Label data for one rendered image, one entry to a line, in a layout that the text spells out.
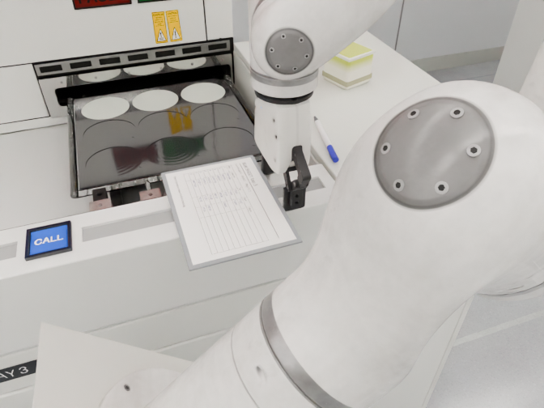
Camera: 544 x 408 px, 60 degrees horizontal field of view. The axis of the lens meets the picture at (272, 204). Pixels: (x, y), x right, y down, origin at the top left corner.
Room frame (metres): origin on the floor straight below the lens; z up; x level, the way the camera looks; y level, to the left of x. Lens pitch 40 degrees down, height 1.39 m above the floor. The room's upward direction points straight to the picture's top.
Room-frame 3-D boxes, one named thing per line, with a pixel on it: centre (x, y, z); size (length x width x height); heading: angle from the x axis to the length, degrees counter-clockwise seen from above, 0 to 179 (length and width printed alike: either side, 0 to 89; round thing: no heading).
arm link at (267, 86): (0.55, -0.01, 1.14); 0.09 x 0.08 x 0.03; 20
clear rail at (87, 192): (0.68, 0.16, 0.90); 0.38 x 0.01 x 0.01; 109
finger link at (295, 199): (0.49, -0.03, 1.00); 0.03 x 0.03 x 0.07; 20
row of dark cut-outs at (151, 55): (1.04, 0.31, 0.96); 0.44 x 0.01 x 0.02; 109
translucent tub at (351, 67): (0.91, -0.15, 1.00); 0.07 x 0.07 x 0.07; 38
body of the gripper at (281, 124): (0.55, -0.02, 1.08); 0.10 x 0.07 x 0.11; 20
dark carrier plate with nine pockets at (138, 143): (0.85, 0.22, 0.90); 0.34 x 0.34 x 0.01; 19
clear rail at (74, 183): (0.78, 0.39, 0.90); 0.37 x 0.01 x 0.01; 19
